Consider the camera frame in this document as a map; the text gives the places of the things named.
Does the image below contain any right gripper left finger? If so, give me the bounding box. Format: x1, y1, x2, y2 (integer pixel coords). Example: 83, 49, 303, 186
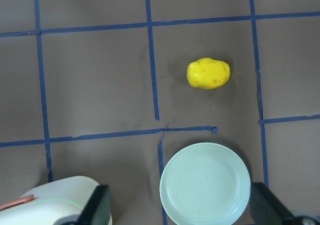
75, 185, 112, 225

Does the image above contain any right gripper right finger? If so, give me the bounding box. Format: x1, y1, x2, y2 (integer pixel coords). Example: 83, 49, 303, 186
249, 182, 300, 225

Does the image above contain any white rice cooker pink handle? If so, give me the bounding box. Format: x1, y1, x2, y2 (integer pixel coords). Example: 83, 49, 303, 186
0, 176, 100, 225

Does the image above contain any mint green plate near potato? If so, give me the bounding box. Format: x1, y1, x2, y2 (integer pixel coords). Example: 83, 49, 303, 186
159, 142, 251, 225

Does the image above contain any yellow toy potato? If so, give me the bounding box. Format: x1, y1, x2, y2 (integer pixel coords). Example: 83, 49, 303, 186
186, 57, 231, 90

